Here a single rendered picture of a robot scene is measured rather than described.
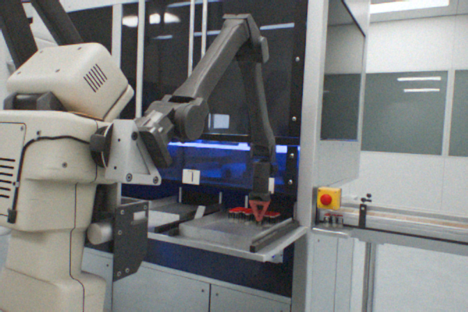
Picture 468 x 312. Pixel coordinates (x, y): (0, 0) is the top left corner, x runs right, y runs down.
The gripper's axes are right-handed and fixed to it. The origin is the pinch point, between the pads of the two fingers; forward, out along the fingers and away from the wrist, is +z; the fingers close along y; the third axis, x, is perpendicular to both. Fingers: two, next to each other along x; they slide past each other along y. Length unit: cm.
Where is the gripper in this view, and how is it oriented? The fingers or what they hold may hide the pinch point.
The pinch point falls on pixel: (259, 218)
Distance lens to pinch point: 135.5
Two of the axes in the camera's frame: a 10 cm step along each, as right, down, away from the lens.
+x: -9.7, -0.5, 2.2
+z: -0.4, 10.0, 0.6
